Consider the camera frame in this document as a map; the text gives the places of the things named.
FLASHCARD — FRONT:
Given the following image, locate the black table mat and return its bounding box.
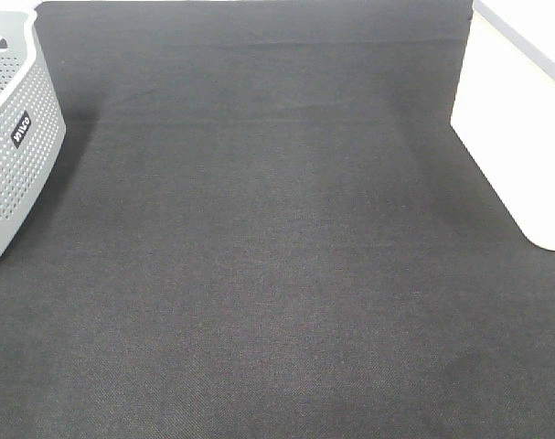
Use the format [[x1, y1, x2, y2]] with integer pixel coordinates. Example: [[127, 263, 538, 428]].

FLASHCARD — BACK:
[[0, 1, 555, 438]]

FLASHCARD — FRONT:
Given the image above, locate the white plastic bin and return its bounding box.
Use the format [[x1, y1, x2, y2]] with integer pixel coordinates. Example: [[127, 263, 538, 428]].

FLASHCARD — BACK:
[[451, 1, 555, 251]]

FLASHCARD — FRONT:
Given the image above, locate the grey perforated laundry basket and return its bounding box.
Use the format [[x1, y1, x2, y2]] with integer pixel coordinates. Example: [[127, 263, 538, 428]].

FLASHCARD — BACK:
[[0, 8, 66, 257]]

